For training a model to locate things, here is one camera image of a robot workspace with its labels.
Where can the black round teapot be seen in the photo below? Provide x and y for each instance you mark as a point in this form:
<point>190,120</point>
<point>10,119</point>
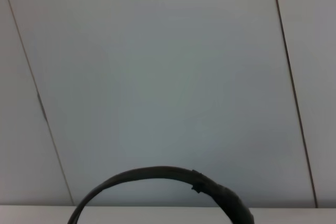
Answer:
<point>157,172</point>

